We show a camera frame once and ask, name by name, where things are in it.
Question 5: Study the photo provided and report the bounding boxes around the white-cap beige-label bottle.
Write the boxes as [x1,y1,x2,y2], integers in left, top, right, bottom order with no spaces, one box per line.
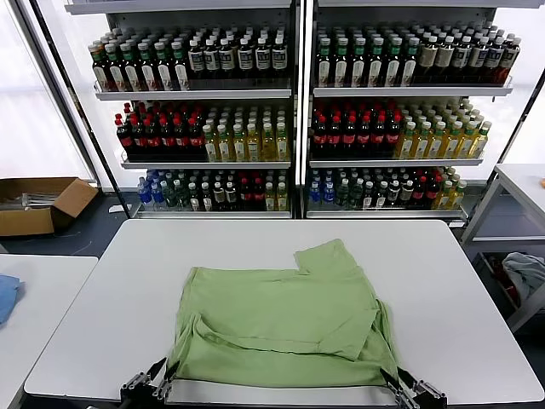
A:
[435,35,457,85]
[418,35,440,86]

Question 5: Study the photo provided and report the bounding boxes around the grey metal shelf board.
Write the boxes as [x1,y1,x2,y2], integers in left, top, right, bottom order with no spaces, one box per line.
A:
[65,0,295,15]
[120,151,294,170]
[94,78,295,102]
[310,149,488,169]
[317,0,502,10]
[313,77,514,98]
[307,204,468,220]
[136,204,295,220]

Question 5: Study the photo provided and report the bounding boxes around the white metal side table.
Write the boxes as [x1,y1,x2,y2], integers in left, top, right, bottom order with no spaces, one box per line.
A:
[460,163,545,246]

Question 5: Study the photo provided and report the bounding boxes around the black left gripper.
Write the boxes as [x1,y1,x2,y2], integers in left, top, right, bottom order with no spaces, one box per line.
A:
[120,355,181,406]

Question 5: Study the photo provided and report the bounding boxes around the green-cap dark tea bottle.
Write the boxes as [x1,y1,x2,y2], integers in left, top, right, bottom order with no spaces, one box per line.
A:
[367,37,386,89]
[137,39,158,92]
[154,39,175,91]
[90,43,110,93]
[316,37,334,89]
[333,37,352,89]
[384,37,404,89]
[350,37,369,89]
[120,40,141,92]
[105,41,126,93]
[171,39,192,91]
[401,37,422,88]

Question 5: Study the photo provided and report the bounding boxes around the clear plastic packaging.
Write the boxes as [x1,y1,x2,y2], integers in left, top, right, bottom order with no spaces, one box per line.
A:
[0,190,59,213]

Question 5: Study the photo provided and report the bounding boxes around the grey-blue cloth pile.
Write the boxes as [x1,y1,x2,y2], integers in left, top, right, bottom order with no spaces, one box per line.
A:
[502,251,545,306]

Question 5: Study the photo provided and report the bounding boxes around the grey metal shelving unit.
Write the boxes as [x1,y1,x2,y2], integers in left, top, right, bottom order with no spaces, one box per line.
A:
[65,0,307,221]
[306,0,515,222]

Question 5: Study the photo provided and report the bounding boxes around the light green t-shirt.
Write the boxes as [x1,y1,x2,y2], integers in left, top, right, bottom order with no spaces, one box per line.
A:
[165,238,401,389]

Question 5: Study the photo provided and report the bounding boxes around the red cloth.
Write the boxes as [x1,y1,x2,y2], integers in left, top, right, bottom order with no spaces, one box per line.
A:
[490,255,522,308]

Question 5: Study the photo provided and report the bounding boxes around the brown cardboard box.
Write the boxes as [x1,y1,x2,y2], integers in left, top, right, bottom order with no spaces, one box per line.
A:
[0,176,100,238]

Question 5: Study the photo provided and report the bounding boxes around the blue folded cloth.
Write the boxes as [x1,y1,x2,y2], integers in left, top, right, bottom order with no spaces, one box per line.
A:
[0,274,25,328]

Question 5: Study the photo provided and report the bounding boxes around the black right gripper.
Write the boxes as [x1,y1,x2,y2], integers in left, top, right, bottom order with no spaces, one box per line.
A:
[379,366,449,409]

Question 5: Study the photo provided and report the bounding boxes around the black metal frame post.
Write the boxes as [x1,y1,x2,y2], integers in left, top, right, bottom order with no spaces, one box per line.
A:
[27,0,135,221]

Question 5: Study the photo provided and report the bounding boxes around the dark green drink bottle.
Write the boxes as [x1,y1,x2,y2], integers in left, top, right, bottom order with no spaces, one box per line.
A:
[176,180,192,209]
[336,179,353,210]
[350,179,365,210]
[164,181,181,209]

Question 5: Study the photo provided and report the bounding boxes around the white-cap blue-label bottle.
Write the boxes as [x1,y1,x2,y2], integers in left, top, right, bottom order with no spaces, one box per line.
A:
[188,37,205,81]
[468,35,491,85]
[484,36,508,85]
[500,37,523,85]
[255,36,273,81]
[237,37,255,81]
[452,35,474,85]
[219,37,236,81]
[271,36,289,80]
[204,37,221,81]

